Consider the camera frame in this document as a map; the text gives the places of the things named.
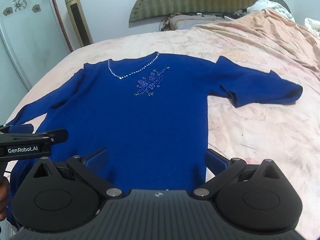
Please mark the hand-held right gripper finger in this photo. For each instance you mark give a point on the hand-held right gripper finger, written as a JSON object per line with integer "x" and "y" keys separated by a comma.
{"x": 217, "y": 162}

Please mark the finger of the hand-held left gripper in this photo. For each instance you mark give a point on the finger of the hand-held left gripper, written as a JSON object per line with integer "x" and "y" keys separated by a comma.
{"x": 18, "y": 128}
{"x": 58, "y": 135}

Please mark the blue beaded sweater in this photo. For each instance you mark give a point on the blue beaded sweater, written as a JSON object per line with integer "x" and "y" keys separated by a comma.
{"x": 150, "y": 120}

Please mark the person's left hand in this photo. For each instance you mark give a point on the person's left hand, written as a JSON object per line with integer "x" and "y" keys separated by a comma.
{"x": 3, "y": 197}

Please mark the pink floral bed sheet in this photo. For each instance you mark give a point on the pink floral bed sheet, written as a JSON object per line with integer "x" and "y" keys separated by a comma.
{"x": 250, "y": 135}

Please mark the frosted floral glass door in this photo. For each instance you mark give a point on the frosted floral glass door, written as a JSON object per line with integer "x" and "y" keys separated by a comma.
{"x": 25, "y": 35}

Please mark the gold tower fan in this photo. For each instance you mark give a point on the gold tower fan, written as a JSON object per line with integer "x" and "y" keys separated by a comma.
{"x": 78, "y": 17}

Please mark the peach blanket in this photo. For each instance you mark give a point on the peach blanket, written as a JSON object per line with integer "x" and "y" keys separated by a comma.
{"x": 275, "y": 37}

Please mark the brown patterned pillow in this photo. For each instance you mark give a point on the brown patterned pillow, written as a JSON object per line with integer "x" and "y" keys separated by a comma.
{"x": 195, "y": 20}

